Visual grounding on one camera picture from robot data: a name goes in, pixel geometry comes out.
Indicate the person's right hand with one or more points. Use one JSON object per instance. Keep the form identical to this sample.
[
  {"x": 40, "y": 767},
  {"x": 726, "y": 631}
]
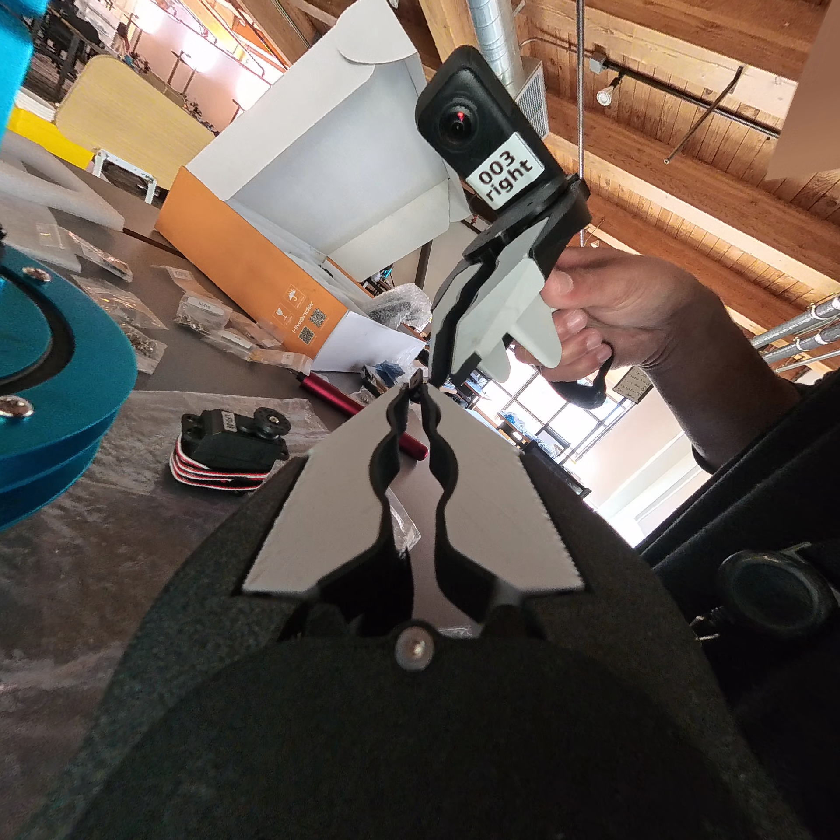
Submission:
[{"x": 630, "y": 302}]

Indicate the red metal tube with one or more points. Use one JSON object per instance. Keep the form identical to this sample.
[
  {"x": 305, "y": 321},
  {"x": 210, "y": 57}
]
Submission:
[{"x": 334, "y": 394}]

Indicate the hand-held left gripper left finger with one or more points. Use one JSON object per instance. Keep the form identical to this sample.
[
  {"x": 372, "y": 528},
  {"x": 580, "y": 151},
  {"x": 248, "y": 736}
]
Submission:
[{"x": 321, "y": 518}]

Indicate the white foam frame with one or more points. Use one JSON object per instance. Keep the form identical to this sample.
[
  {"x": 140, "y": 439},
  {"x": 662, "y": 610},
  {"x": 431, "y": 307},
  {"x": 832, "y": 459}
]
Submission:
[{"x": 52, "y": 190}]

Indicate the ceiling vent panel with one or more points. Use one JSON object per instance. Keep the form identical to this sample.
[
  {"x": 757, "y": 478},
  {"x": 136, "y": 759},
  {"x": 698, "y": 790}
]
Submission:
[{"x": 635, "y": 385}]

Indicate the silver ventilation duct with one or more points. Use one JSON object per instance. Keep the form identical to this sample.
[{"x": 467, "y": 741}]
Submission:
[{"x": 499, "y": 39}]

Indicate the blue toy robot arm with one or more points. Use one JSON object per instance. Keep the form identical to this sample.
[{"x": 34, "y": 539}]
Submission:
[{"x": 79, "y": 394}]

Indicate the black servo motor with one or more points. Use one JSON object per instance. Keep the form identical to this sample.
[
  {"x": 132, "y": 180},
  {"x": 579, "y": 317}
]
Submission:
[{"x": 223, "y": 439}]

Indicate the scattered small parts bags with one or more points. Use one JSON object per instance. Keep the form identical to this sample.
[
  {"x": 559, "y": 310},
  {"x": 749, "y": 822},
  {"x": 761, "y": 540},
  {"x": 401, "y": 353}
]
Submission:
[{"x": 203, "y": 318}]

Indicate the ceiling spotlight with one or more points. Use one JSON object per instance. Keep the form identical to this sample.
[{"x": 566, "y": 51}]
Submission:
[{"x": 605, "y": 96}]

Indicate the small clear zip bag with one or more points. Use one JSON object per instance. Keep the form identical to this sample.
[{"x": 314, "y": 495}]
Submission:
[{"x": 401, "y": 525}]

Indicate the large window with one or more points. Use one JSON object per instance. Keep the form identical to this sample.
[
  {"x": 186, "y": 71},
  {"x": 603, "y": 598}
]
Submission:
[{"x": 544, "y": 413}]

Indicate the blue foil bags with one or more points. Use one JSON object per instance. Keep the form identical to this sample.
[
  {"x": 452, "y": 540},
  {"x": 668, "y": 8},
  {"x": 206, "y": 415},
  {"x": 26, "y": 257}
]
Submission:
[{"x": 384, "y": 377}]

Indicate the orange and white cardboard box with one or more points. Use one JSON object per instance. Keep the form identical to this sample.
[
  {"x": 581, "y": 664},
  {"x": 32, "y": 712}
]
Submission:
[{"x": 243, "y": 262}]

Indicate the person's right forearm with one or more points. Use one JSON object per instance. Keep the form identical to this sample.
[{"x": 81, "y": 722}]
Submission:
[{"x": 722, "y": 407}]

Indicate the bubble wrap bundle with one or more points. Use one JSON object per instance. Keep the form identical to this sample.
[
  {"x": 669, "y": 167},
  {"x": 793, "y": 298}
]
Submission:
[{"x": 400, "y": 305}]

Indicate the ceiling pipes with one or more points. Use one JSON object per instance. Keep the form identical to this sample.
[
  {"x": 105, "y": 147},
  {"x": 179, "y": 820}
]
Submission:
[{"x": 800, "y": 334}]

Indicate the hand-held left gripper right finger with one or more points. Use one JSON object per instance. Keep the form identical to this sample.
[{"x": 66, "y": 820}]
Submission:
[{"x": 505, "y": 518}]

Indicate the white metal stool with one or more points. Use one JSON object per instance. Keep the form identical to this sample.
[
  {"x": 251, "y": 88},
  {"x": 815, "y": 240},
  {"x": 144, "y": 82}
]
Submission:
[{"x": 124, "y": 164}]

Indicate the light wooden chair back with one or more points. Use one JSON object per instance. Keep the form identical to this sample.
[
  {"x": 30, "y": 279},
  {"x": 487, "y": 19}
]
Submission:
[{"x": 131, "y": 111}]

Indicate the black badge reel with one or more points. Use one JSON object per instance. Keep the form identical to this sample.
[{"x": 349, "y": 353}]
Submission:
[{"x": 768, "y": 590}]

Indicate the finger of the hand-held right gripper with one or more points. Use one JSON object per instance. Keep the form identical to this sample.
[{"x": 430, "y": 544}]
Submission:
[
  {"x": 456, "y": 298},
  {"x": 505, "y": 295}
]

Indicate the large clear plastic bag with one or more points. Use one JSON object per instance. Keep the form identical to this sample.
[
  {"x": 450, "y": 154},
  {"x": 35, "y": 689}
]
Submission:
[{"x": 98, "y": 558}]

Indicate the yellow plastic bin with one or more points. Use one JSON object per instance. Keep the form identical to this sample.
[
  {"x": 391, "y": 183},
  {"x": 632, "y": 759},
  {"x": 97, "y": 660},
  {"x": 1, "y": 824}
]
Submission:
[{"x": 46, "y": 138}]

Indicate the grey desk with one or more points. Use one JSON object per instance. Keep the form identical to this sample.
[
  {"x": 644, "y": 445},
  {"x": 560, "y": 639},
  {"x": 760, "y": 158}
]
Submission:
[{"x": 164, "y": 367}]

